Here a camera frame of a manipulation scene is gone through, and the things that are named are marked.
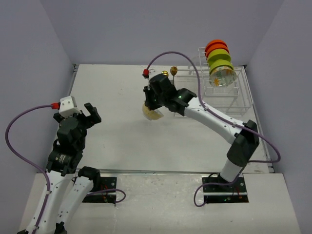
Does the blue yellow patterned bowl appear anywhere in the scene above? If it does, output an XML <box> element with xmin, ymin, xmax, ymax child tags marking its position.
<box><xmin>142</xmin><ymin>103</ymin><xmax>164</xmax><ymax>121</ymax></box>

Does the floral white bowl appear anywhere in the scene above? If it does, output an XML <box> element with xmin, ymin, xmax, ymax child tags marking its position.
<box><xmin>209</xmin><ymin>66</ymin><xmax>237</xmax><ymax>87</ymax></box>

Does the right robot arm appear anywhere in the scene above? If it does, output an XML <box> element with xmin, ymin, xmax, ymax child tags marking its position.
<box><xmin>143</xmin><ymin>74</ymin><xmax>259</xmax><ymax>192</ymax></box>

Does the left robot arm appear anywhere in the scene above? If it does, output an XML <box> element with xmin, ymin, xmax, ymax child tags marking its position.
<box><xmin>21</xmin><ymin>101</ymin><xmax>101</xmax><ymax>234</ymax></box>

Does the gold spoon right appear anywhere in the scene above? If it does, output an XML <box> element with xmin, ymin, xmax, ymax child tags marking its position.
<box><xmin>170</xmin><ymin>66</ymin><xmax>178</xmax><ymax>84</ymax></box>

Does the green bowl middle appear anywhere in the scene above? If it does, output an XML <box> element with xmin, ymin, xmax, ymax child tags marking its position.
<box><xmin>207</xmin><ymin>53</ymin><xmax>231</xmax><ymax>66</ymax></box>

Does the green bowl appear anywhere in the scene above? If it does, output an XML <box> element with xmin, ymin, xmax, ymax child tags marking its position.
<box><xmin>207</xmin><ymin>48</ymin><xmax>230</xmax><ymax>59</ymax></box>
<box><xmin>209</xmin><ymin>59</ymin><xmax>234</xmax><ymax>74</ymax></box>
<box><xmin>207</xmin><ymin>53</ymin><xmax>231</xmax><ymax>66</ymax></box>

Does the green bowl back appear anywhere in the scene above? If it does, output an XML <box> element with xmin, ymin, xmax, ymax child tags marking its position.
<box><xmin>207</xmin><ymin>48</ymin><xmax>230</xmax><ymax>59</ymax></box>

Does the green bowl front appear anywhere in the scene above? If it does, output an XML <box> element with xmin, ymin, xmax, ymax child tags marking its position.
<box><xmin>209</xmin><ymin>59</ymin><xmax>234</xmax><ymax>74</ymax></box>

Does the orange bowl front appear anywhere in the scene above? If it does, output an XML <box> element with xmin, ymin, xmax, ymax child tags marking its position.
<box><xmin>205</xmin><ymin>43</ymin><xmax>229</xmax><ymax>55</ymax></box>

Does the orange bowl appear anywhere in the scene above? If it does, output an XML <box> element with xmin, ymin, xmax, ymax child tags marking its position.
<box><xmin>205</xmin><ymin>43</ymin><xmax>229</xmax><ymax>55</ymax></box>
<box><xmin>205</xmin><ymin>39</ymin><xmax>228</xmax><ymax>49</ymax></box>

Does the orange bowl back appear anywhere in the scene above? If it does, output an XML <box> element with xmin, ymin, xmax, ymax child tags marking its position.
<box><xmin>205</xmin><ymin>39</ymin><xmax>228</xmax><ymax>49</ymax></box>

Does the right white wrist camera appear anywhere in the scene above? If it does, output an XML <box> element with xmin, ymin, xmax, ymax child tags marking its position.
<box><xmin>146</xmin><ymin>69</ymin><xmax>157</xmax><ymax>79</ymax></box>

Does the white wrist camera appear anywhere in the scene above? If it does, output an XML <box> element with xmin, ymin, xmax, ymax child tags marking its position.
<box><xmin>146</xmin><ymin>69</ymin><xmax>157</xmax><ymax>79</ymax></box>
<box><xmin>59</xmin><ymin>96</ymin><xmax>81</xmax><ymax>118</ymax></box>

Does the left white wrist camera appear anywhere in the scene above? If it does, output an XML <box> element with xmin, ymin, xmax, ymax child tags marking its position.
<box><xmin>59</xmin><ymin>96</ymin><xmax>81</xmax><ymax>118</ymax></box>

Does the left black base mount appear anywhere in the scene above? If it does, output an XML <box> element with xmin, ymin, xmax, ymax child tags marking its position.
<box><xmin>82</xmin><ymin>177</ymin><xmax>117</xmax><ymax>204</ymax></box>

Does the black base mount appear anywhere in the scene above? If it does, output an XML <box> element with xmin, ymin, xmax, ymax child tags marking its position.
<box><xmin>203</xmin><ymin>176</ymin><xmax>249</xmax><ymax>204</ymax></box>
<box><xmin>82</xmin><ymin>177</ymin><xmax>117</xmax><ymax>204</ymax></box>

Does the white wire dish rack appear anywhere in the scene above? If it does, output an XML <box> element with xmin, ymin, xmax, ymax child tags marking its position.
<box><xmin>175</xmin><ymin>47</ymin><xmax>254</xmax><ymax>120</ymax></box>

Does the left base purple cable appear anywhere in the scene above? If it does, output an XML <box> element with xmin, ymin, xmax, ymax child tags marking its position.
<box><xmin>86</xmin><ymin>189</ymin><xmax>127</xmax><ymax>203</ymax></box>

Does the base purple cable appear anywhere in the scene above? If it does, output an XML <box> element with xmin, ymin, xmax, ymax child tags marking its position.
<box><xmin>193</xmin><ymin>177</ymin><xmax>242</xmax><ymax>208</ymax></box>
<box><xmin>86</xmin><ymin>189</ymin><xmax>127</xmax><ymax>203</ymax></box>

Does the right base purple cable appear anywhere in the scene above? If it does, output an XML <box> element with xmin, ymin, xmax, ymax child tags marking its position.
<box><xmin>193</xmin><ymin>177</ymin><xmax>242</xmax><ymax>208</ymax></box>

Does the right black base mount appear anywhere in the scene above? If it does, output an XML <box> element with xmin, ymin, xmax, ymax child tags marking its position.
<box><xmin>203</xmin><ymin>176</ymin><xmax>249</xmax><ymax>204</ymax></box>

